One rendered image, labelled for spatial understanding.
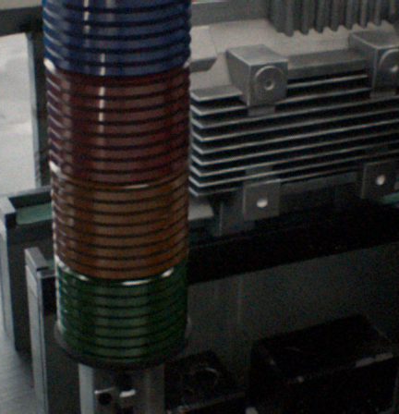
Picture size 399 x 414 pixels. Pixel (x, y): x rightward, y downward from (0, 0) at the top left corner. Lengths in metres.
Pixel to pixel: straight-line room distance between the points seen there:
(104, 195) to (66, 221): 0.03
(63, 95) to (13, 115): 0.95
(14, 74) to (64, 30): 1.11
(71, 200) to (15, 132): 0.88
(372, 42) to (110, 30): 0.39
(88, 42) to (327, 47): 0.39
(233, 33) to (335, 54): 0.08
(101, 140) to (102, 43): 0.04
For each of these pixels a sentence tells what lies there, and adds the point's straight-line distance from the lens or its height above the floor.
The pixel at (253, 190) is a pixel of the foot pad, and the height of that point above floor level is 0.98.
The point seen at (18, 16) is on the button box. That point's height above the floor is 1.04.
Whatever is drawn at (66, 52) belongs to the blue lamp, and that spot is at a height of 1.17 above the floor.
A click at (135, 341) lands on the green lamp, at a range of 0.45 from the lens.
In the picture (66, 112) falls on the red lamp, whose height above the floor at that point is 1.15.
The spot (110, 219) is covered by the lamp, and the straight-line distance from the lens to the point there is 0.42.
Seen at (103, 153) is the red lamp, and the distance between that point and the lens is 0.41.
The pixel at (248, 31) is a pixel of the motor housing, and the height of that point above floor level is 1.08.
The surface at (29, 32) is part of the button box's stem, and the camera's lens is 0.97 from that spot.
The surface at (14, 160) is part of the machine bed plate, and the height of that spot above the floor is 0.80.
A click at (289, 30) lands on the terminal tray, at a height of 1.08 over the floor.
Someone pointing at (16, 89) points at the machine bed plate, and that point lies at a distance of 1.45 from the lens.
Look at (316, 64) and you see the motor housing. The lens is 0.73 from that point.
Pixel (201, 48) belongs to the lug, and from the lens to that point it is 0.70.
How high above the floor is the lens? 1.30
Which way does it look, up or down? 27 degrees down
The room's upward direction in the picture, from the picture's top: 1 degrees clockwise
